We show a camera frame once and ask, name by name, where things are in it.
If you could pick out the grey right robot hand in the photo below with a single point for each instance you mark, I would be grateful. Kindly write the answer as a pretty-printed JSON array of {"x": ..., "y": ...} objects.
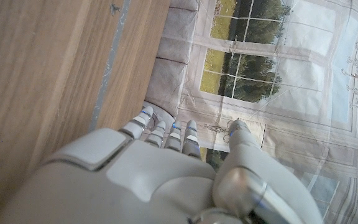
[{"x": 154, "y": 186}]

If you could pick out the printed window room backdrop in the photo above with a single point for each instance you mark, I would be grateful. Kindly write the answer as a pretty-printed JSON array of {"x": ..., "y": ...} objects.
[{"x": 291, "y": 77}]

